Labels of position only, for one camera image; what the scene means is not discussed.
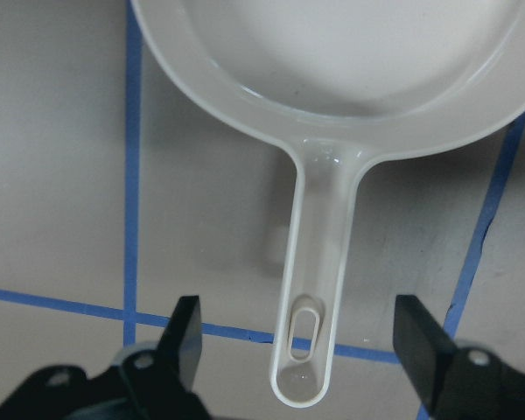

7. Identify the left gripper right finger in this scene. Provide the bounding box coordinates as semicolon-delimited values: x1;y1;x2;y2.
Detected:
393;295;525;419

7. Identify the cream plastic dustpan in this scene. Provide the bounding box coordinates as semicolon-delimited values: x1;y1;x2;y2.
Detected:
132;1;525;409

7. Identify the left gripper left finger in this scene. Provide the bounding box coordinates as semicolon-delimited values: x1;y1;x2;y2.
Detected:
0;295;211;419

